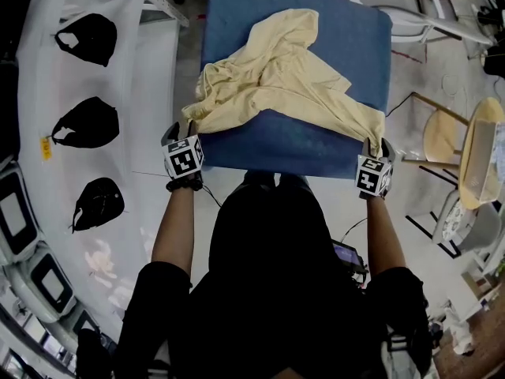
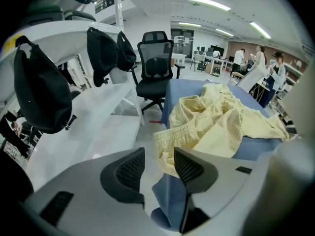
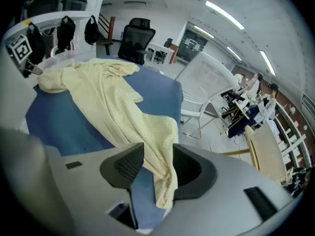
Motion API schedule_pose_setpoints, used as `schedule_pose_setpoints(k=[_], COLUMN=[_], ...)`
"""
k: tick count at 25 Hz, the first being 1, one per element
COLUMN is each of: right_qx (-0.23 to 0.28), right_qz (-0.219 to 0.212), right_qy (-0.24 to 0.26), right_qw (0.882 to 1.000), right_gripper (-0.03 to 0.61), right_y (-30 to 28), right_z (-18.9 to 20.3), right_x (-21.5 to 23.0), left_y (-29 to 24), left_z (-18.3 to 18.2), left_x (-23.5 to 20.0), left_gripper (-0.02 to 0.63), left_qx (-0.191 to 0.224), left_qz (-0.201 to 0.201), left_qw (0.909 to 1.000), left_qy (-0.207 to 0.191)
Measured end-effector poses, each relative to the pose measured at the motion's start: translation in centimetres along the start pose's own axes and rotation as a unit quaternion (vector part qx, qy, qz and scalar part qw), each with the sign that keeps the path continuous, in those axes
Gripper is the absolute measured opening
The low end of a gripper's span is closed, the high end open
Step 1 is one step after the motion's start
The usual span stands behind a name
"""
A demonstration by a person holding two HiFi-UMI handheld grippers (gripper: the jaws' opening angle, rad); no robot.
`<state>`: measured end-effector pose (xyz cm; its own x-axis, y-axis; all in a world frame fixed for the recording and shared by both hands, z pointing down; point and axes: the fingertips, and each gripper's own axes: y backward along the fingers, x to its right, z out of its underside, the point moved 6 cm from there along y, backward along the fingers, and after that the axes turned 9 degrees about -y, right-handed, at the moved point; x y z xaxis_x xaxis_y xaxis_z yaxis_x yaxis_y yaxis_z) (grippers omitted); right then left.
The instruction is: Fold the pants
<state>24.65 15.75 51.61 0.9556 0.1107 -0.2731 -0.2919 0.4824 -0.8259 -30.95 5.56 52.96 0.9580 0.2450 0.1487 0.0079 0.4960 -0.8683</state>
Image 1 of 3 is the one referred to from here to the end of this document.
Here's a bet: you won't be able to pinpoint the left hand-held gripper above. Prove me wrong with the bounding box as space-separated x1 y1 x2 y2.
160 120 205 182

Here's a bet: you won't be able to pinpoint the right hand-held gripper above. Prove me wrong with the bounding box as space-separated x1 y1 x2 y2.
354 137 397 200

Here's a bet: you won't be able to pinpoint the pale yellow garment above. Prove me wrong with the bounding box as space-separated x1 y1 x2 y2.
181 8 387 159

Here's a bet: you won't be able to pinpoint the person's left forearm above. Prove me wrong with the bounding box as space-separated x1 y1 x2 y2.
151 187 196 276

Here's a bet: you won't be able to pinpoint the person's right forearm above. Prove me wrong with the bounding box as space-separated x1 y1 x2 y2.
365 195 407 278

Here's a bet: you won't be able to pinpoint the light wooden stool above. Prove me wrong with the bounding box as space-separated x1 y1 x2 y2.
401 92 470 181

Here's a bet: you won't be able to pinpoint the blue padded mat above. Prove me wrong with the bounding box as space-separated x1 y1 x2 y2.
199 0 394 180

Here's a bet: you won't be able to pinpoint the row of black caps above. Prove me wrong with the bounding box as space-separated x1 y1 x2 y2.
50 96 120 149

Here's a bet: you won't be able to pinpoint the beige plastic basket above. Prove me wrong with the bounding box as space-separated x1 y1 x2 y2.
459 118 505 205

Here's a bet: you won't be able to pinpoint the grey chair with floral cushion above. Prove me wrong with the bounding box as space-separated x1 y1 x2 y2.
432 189 503 258

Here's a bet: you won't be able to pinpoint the small black monitor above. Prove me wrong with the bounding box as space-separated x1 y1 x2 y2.
331 239 366 270

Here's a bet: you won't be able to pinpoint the black cap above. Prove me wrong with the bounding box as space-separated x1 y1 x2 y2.
72 177 125 235

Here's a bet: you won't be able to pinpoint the pale crumpled clothes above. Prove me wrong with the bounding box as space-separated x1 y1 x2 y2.
488 122 505 177

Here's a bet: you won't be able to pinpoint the black caps on rack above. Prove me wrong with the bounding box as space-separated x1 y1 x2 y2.
54 13 118 68

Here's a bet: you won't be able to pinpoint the white lounge chair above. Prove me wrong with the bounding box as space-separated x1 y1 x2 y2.
370 0 494 47

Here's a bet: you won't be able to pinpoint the white low shelf unit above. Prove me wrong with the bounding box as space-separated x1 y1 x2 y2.
461 250 505 319

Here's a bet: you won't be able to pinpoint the grey-rimmed storage box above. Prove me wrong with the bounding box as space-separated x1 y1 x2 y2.
7 246 78 323
0 163 44 266
50 304 99 351

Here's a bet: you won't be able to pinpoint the person's black-clothed body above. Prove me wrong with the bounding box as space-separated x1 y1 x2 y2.
114 171 433 379

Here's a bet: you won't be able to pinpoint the person's right striped shoe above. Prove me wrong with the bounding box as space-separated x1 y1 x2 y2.
380 340 419 379

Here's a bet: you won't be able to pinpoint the black fabric bag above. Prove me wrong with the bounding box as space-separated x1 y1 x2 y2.
76 328 114 379

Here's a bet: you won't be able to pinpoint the black floor cable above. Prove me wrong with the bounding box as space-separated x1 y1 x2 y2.
386 92 415 118

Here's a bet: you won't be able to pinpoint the black bead bracelet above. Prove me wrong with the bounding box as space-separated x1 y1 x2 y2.
165 177 204 192

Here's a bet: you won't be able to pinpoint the thin black cable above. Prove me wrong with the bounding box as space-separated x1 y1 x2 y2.
200 186 224 208
341 217 370 244

